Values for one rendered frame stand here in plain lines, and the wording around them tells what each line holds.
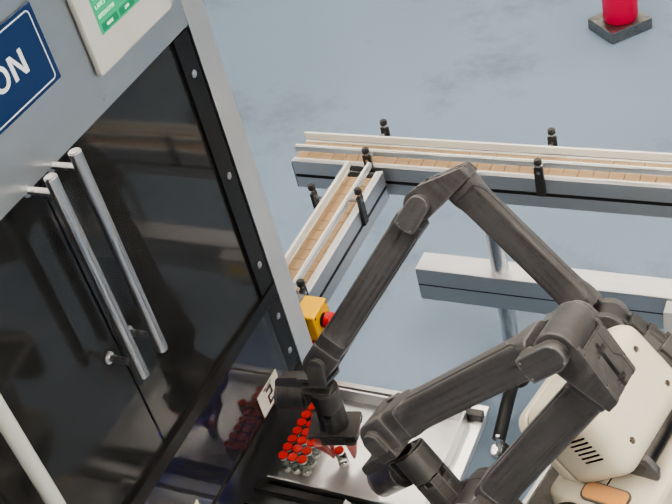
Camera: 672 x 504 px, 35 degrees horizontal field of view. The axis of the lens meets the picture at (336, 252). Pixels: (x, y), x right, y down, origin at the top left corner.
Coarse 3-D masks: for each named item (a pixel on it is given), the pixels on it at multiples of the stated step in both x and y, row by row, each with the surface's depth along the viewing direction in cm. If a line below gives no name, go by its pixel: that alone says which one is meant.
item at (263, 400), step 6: (276, 372) 222; (270, 378) 220; (264, 390) 218; (270, 390) 220; (258, 396) 216; (264, 396) 218; (270, 396) 220; (258, 402) 216; (264, 402) 218; (264, 408) 219; (270, 408) 221; (264, 414) 219
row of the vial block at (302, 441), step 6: (306, 432) 222; (300, 438) 221; (306, 438) 223; (300, 444) 220; (306, 444) 221; (294, 450) 219; (300, 450) 219; (288, 456) 218; (294, 456) 218; (294, 462) 218; (294, 468) 219
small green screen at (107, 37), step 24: (72, 0) 153; (96, 0) 157; (120, 0) 162; (144, 0) 168; (168, 0) 173; (96, 24) 158; (120, 24) 163; (144, 24) 168; (96, 48) 158; (120, 48) 163; (96, 72) 160
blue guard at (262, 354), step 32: (256, 352) 214; (224, 384) 204; (256, 384) 215; (224, 416) 205; (256, 416) 216; (192, 448) 196; (224, 448) 206; (160, 480) 188; (192, 480) 197; (224, 480) 208
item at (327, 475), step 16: (352, 400) 232; (368, 400) 230; (368, 416) 228; (464, 416) 219; (432, 432) 221; (448, 432) 220; (432, 448) 218; (448, 448) 213; (320, 464) 221; (336, 464) 220; (352, 464) 219; (448, 464) 213; (272, 480) 217; (288, 480) 215; (304, 480) 219; (320, 480) 218; (336, 480) 217; (352, 480) 216; (336, 496) 211; (352, 496) 209; (368, 496) 212; (400, 496) 210; (416, 496) 209
